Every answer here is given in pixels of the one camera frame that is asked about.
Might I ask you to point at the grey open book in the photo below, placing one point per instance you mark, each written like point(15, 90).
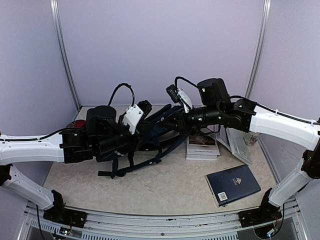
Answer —
point(233, 140)

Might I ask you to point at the navy blue student backpack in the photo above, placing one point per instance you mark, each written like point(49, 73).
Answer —
point(151, 135)

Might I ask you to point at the red floral bowl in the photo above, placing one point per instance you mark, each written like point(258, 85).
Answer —
point(77, 125)

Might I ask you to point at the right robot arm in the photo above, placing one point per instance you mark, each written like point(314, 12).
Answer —
point(251, 117)

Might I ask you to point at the aluminium corner post right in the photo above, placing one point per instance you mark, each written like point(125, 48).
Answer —
point(262, 32)

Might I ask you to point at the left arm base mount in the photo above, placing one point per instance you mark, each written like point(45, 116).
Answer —
point(58, 213)

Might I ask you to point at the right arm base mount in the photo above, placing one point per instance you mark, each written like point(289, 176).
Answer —
point(266, 212)

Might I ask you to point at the white book with photo cover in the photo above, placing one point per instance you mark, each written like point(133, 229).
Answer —
point(202, 147)

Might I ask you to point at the dark blue notebook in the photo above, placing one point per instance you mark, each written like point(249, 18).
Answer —
point(233, 184)

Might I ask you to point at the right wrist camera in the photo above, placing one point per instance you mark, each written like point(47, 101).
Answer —
point(177, 95)

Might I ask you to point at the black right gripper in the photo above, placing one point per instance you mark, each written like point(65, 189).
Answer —
point(182, 126)

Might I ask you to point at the aluminium front rail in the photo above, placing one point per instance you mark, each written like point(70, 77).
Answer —
point(99, 225)

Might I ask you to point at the aluminium corner post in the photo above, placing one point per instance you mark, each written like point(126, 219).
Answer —
point(262, 32)
point(54, 6)

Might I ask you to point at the floral ceramic mug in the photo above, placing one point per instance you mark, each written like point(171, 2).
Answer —
point(250, 138)

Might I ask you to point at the aluminium corner post left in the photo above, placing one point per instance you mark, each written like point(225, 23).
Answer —
point(54, 6)

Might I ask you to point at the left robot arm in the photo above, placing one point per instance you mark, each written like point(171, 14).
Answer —
point(100, 133)

